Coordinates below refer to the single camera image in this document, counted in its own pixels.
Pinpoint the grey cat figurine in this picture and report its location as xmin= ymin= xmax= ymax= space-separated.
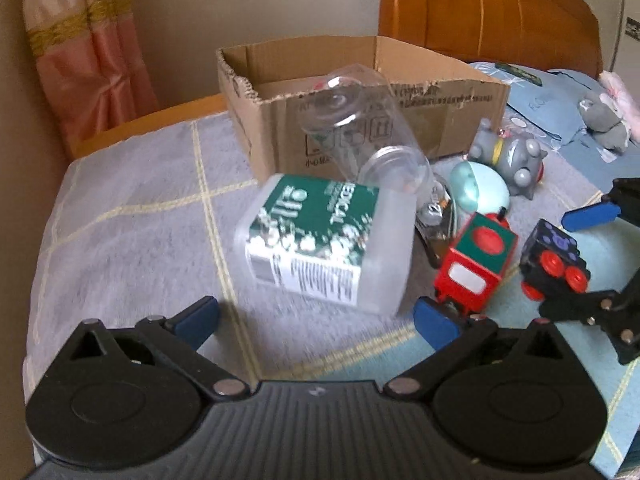
xmin=468 ymin=118 xmax=548 ymax=200

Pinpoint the wooden bed headboard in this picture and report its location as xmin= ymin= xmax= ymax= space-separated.
xmin=378 ymin=0 xmax=603 ymax=77

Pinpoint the grey plush toy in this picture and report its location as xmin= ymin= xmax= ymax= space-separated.
xmin=578 ymin=91 xmax=630 ymax=154

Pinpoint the cardboard box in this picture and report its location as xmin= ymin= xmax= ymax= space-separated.
xmin=216 ymin=36 xmax=510 ymax=181

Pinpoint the mint green earbuds case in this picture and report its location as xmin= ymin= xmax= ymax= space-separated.
xmin=448 ymin=160 xmax=510 ymax=214

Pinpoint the correction tape dispenser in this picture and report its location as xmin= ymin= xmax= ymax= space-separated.
xmin=416 ymin=174 xmax=458 ymax=269

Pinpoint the pink orange curtain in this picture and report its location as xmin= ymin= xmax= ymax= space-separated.
xmin=23 ymin=0 xmax=158 ymax=152

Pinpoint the red green toy train car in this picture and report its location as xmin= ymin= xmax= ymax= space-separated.
xmin=434 ymin=208 xmax=518 ymax=316

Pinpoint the black purple toy train car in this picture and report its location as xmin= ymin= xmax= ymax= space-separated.
xmin=518 ymin=219 xmax=591 ymax=301

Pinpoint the grey checked blanket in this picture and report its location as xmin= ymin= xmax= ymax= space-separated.
xmin=23 ymin=113 xmax=639 ymax=479

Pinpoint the blue floral pillow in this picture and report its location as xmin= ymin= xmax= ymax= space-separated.
xmin=471 ymin=62 xmax=605 ymax=146

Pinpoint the white bottle green label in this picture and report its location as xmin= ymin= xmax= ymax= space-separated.
xmin=233 ymin=174 xmax=416 ymax=316

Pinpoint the clear plastic jar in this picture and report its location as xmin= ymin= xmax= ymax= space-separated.
xmin=297 ymin=64 xmax=433 ymax=203

